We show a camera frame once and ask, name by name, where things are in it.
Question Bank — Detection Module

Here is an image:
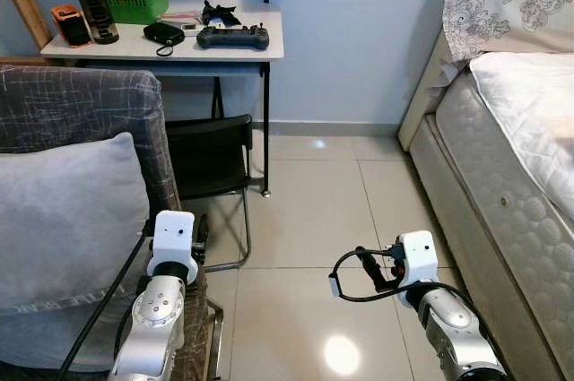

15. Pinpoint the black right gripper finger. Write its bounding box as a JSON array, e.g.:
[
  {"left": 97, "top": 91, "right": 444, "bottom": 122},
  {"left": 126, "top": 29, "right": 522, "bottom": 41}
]
[{"left": 355, "top": 247, "right": 379, "bottom": 294}]

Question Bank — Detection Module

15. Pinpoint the green plastic basket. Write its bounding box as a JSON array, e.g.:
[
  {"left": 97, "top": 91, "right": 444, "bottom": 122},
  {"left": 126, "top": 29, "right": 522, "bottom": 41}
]
[{"left": 100, "top": 0, "right": 170, "bottom": 26}]

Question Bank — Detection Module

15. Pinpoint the wooden plank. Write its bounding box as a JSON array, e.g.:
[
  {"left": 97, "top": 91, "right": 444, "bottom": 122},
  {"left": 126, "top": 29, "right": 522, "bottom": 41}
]
[{"left": 0, "top": 0, "right": 53, "bottom": 52}]

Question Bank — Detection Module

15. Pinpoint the grey cushion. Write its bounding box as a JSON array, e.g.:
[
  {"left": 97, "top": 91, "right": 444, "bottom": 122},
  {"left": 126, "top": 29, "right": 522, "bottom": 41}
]
[{"left": 0, "top": 133, "right": 152, "bottom": 317}]

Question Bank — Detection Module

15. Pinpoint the white desk with black legs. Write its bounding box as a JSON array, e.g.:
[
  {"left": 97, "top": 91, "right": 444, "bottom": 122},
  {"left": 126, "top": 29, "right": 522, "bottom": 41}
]
[{"left": 39, "top": 0, "right": 286, "bottom": 199}]

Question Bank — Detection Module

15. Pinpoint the black remote controller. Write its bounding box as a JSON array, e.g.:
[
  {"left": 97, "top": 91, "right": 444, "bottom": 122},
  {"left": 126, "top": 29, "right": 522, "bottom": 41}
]
[{"left": 196, "top": 24, "right": 271, "bottom": 52}]

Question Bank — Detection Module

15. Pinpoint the black folding chair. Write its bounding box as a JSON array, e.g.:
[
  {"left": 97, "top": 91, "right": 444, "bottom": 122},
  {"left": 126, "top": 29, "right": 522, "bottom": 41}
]
[{"left": 164, "top": 114, "right": 255, "bottom": 273}]

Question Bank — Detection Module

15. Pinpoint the orange and black device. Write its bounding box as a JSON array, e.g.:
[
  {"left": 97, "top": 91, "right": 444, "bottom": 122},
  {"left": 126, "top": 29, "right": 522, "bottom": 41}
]
[{"left": 50, "top": 4, "right": 93, "bottom": 49}]

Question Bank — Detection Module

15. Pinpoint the black crumpled glove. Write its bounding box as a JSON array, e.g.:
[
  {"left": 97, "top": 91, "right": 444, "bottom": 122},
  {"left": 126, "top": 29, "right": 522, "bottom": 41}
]
[{"left": 201, "top": 0, "right": 243, "bottom": 29}]

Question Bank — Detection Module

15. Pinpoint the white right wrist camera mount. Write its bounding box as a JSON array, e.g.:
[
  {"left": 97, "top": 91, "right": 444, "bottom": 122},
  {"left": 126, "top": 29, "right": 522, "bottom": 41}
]
[{"left": 395, "top": 230, "right": 440, "bottom": 289}]

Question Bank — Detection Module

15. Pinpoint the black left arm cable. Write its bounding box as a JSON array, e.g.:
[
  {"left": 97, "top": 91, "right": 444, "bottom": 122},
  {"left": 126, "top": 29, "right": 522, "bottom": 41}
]
[{"left": 56, "top": 220, "right": 153, "bottom": 381}]

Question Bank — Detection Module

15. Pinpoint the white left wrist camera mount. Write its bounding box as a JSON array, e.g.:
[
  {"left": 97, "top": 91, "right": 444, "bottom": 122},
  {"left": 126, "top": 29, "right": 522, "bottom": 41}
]
[{"left": 146, "top": 211, "right": 198, "bottom": 281}]

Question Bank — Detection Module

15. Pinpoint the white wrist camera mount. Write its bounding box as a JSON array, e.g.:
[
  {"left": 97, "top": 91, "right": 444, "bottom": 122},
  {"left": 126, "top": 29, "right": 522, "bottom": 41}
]
[
  {"left": 146, "top": 211, "right": 198, "bottom": 281},
  {"left": 395, "top": 230, "right": 440, "bottom": 289}
]

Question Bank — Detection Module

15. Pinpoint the pink white paper packet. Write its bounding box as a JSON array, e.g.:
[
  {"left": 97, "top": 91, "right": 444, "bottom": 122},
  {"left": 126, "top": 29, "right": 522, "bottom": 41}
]
[{"left": 160, "top": 8, "right": 209, "bottom": 34}]

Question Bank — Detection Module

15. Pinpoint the beige bed frame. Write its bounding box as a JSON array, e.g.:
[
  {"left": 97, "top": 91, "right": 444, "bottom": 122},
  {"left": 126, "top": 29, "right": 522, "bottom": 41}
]
[{"left": 396, "top": 30, "right": 474, "bottom": 153}]

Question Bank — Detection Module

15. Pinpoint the black pouch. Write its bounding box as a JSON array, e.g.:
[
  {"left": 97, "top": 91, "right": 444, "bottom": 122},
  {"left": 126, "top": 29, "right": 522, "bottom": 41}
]
[{"left": 143, "top": 22, "right": 187, "bottom": 57}]

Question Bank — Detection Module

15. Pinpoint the grey checked fabric sofa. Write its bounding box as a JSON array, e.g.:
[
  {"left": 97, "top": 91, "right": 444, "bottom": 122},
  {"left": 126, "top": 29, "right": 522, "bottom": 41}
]
[{"left": 0, "top": 65, "right": 225, "bottom": 381}]

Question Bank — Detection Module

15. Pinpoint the quilted grey mattress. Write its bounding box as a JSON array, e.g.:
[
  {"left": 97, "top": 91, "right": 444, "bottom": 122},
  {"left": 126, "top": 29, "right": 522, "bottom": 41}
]
[{"left": 434, "top": 65, "right": 574, "bottom": 381}]

